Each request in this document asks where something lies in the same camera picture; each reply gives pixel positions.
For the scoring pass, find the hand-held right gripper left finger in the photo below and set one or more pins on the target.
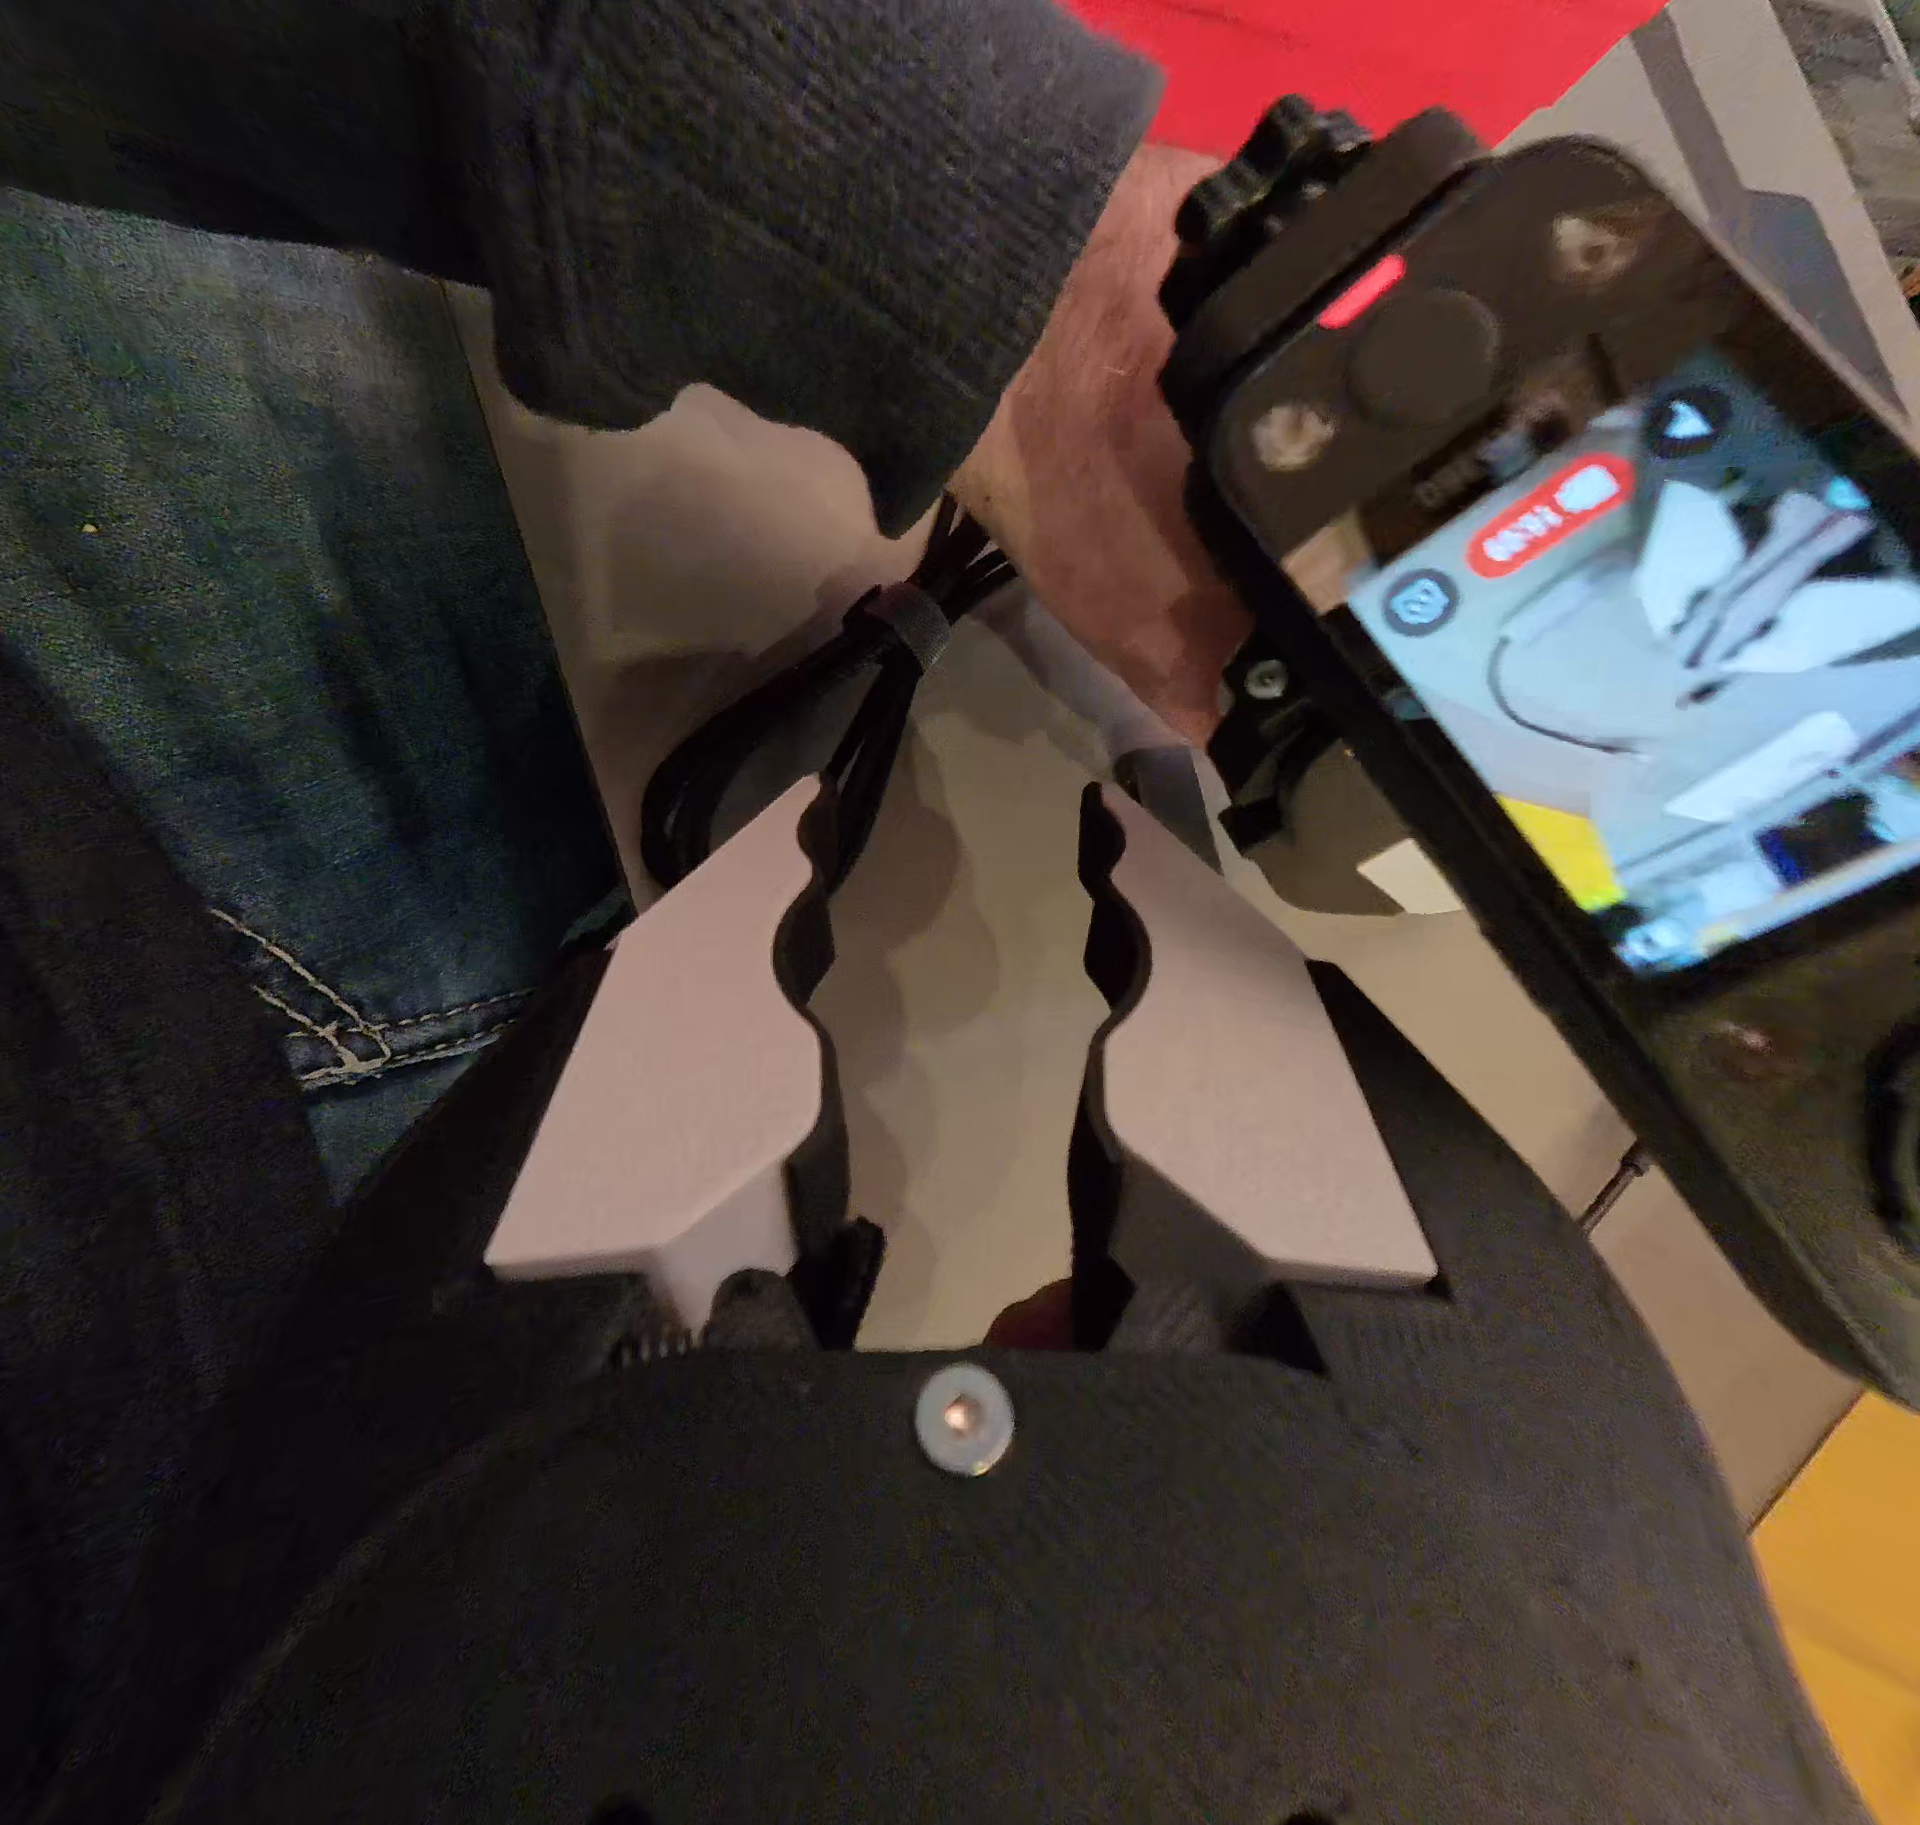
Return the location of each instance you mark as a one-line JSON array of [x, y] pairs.
[[645, 1106]]

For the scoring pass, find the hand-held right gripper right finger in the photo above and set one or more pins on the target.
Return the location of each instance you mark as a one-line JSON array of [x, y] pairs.
[[1275, 1121]]

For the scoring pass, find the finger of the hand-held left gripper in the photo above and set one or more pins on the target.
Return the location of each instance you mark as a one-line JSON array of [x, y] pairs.
[[1036, 692]]

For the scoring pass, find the person's left forearm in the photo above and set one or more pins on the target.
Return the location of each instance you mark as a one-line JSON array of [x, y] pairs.
[[691, 146]]

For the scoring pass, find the person's right hand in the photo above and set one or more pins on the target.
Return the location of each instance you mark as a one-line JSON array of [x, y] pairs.
[[1036, 1316]]

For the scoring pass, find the person's blue jeans leg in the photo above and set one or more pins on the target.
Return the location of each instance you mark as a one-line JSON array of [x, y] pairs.
[[241, 596]]

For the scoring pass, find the person's left hand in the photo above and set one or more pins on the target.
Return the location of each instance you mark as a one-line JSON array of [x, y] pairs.
[[1096, 477]]

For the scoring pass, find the yellow plastic bin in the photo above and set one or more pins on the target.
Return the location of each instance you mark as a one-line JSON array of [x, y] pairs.
[[1861, 1616]]

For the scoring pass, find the red plastic bin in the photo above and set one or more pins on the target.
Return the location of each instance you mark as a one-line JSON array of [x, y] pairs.
[[1351, 12]]

